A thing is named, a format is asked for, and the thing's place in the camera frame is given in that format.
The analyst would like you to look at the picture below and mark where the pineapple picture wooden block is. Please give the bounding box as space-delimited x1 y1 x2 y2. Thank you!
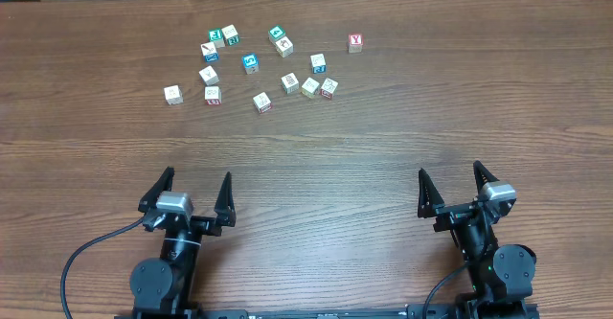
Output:
281 73 300 94

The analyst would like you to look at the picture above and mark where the green letter block left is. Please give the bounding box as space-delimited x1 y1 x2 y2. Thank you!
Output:
208 29 225 48

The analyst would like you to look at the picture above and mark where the plain wooden block far left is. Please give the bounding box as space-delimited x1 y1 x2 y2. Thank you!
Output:
164 84 184 105

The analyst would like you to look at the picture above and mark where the wooden block blue side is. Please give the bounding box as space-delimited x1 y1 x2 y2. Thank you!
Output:
200 42 219 63

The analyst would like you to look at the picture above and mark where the plain wooden tilted block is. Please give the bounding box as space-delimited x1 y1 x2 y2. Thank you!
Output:
198 66 219 86

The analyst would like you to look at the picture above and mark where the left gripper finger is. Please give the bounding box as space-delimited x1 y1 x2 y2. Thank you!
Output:
138 167 174 214
215 171 237 227

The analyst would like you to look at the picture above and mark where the wooden block red side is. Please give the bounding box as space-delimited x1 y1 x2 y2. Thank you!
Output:
204 86 222 105

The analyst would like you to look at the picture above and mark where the green number four block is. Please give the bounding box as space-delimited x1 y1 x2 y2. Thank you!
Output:
268 25 286 44

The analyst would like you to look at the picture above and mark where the red letter Y block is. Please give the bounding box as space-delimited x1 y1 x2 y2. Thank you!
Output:
348 34 364 54

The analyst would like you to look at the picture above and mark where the wooden block yellow side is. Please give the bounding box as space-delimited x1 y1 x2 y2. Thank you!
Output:
301 78 320 99

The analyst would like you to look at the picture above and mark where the blue number five block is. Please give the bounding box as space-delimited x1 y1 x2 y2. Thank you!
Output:
241 54 260 74

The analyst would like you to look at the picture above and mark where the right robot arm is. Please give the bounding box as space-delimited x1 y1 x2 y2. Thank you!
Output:
418 161 539 319

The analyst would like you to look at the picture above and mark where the wooden block red edge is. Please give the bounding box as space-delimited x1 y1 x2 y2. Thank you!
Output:
320 78 338 100

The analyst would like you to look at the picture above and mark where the wooden block red bottom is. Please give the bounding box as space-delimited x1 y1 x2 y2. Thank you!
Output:
253 92 272 114

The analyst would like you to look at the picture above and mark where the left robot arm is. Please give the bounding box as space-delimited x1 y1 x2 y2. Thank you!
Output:
129 167 237 318

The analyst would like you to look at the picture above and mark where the plain wooden picture block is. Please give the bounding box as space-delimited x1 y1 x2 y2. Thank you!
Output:
275 36 294 57

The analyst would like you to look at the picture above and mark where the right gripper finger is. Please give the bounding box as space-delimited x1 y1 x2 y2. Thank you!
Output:
473 160 499 197
418 169 444 218

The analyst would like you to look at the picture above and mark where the wooden block blue bottom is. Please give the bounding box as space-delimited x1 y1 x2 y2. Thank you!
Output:
310 54 327 74

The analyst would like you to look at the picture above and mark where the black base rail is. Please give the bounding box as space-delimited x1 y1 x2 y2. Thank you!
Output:
114 305 540 319

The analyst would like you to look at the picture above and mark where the wooden block green side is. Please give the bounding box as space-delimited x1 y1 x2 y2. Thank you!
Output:
221 25 240 46

